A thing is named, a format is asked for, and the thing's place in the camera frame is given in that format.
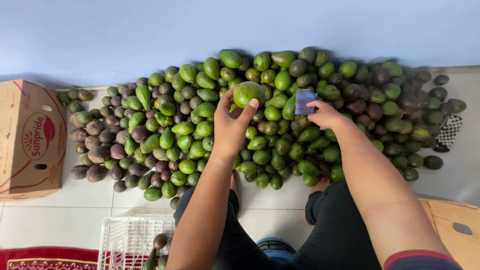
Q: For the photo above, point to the person's right hand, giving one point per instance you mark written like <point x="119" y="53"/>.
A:
<point x="329" y="115"/>

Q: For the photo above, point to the person's left hand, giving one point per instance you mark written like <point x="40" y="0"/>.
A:
<point x="229" y="129"/>

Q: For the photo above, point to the blue cleaning cloth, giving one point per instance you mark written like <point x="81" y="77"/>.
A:
<point x="303" y="100"/>

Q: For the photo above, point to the round green avocado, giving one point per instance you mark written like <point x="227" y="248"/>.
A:
<point x="248" y="93"/>

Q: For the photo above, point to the heap of green and purple avocados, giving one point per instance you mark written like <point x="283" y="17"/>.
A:
<point x="285" y="127"/>

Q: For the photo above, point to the person's right foot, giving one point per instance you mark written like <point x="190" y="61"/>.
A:
<point x="321" y="185"/>

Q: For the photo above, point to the person's black trousers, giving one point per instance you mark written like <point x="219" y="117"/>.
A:
<point x="333" y="232"/>

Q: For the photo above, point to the black and white checkered cloth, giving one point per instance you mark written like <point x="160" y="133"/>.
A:
<point x="448" y="133"/>

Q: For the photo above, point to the blue plastic stool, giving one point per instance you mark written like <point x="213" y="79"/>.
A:
<point x="275" y="250"/>

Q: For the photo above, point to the small dark avocado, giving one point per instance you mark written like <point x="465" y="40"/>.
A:
<point x="160" y="240"/>

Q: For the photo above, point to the white plastic crate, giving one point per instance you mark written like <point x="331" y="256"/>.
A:
<point x="131" y="238"/>

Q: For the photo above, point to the dull green avocado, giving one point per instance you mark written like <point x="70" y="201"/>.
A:
<point x="163" y="261"/>

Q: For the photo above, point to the long dark green avocado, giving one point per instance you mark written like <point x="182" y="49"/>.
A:
<point x="151" y="260"/>

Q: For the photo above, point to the plain brown cardboard box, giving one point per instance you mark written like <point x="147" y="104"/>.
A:
<point x="455" y="228"/>

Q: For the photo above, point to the dark sleeve with red trim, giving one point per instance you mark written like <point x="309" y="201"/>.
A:
<point x="420" y="260"/>

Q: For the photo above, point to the printed brown cardboard box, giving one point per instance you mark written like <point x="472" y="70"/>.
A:
<point x="30" y="138"/>

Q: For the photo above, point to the red patterned rug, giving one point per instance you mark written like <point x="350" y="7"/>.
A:
<point x="45" y="258"/>

